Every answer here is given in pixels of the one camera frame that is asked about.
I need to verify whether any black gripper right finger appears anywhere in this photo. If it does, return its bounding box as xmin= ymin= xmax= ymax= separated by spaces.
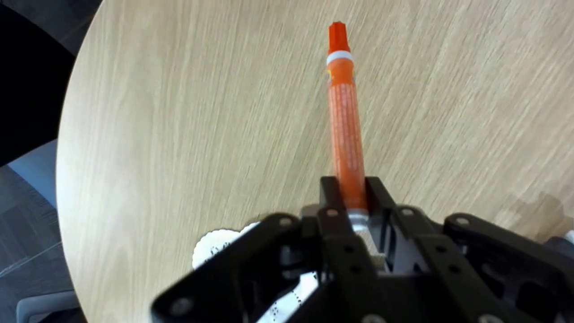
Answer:
xmin=363 ymin=175 xmax=574 ymax=323

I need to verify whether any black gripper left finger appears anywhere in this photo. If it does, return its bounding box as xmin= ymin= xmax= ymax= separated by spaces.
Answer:
xmin=149 ymin=175 xmax=384 ymax=323

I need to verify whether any orange marker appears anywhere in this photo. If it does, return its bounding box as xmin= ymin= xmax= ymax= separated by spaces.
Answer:
xmin=325 ymin=21 xmax=370 ymax=232

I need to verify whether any black mesh office chair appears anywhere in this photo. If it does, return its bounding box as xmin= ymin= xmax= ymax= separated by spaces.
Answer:
xmin=0 ymin=0 xmax=105 ymax=170

